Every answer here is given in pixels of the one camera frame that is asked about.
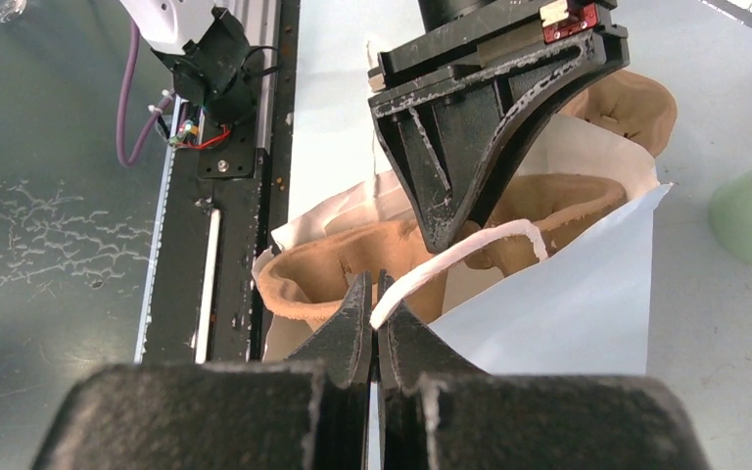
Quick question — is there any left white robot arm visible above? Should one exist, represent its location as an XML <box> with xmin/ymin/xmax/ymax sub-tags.
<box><xmin>124</xmin><ymin>1</ymin><xmax>630</xmax><ymax>254</ymax></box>

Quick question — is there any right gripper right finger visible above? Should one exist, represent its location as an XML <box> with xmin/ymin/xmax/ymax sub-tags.
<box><xmin>375</xmin><ymin>303</ymin><xmax>709</xmax><ymax>469</ymax></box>

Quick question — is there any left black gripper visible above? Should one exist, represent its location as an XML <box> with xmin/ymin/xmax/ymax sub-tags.
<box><xmin>368</xmin><ymin>0</ymin><xmax>630</xmax><ymax>254</ymax></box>

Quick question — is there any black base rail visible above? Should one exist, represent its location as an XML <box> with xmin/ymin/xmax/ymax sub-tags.
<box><xmin>135</xmin><ymin>1</ymin><xmax>301</xmax><ymax>363</ymax></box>

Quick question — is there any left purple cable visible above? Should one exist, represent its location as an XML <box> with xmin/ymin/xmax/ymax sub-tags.
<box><xmin>115</xmin><ymin>19</ymin><xmax>176</xmax><ymax>168</ymax></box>

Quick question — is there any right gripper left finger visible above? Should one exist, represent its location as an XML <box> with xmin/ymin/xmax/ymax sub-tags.
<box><xmin>33</xmin><ymin>273</ymin><xmax>373</xmax><ymax>469</ymax></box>

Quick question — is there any light blue paper bag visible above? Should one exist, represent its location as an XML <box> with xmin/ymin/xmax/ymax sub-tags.
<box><xmin>251</xmin><ymin>117</ymin><xmax>675</xmax><ymax>378</ymax></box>

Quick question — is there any brown pulp cup carrier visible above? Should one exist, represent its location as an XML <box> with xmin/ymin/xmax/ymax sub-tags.
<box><xmin>254</xmin><ymin>70</ymin><xmax>678</xmax><ymax>329</ymax></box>

